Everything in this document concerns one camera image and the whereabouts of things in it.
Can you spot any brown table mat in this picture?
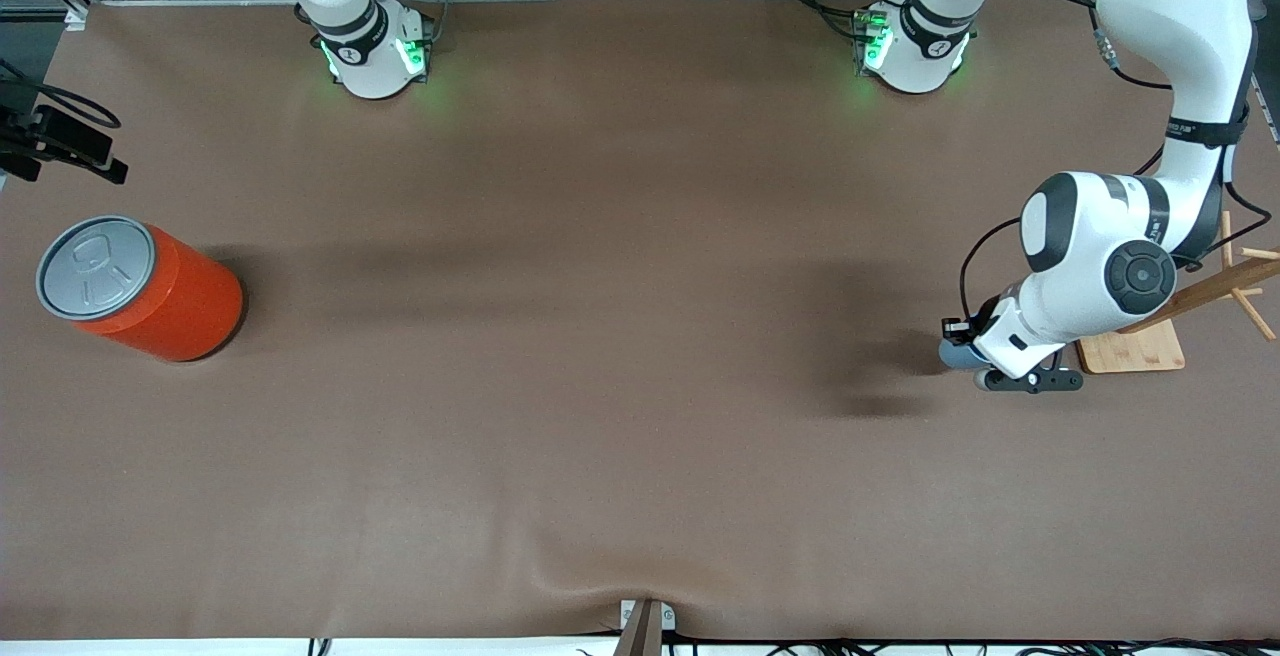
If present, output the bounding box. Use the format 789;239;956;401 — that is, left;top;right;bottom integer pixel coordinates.
0;0;1280;642

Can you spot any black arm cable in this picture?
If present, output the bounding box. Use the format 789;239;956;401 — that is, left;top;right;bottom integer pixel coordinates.
0;58;122;133
959;216;1023;325

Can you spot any wooden mug tree stand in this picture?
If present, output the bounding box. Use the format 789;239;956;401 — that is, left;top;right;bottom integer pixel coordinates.
1075;211;1280;375

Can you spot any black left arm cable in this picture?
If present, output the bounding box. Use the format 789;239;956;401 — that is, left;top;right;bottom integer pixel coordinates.
959;216;1023;325

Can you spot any red can with grey lid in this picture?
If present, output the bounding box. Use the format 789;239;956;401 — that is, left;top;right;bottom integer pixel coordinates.
36;216;245;364

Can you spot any light blue plastic cup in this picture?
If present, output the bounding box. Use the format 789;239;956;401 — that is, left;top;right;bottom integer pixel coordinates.
938;337;991;371

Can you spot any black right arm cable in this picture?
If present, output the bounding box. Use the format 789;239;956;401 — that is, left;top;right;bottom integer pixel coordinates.
0;58;122;133

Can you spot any grey metal table clamp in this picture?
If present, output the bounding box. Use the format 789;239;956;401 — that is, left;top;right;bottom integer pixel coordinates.
612;598;677;656

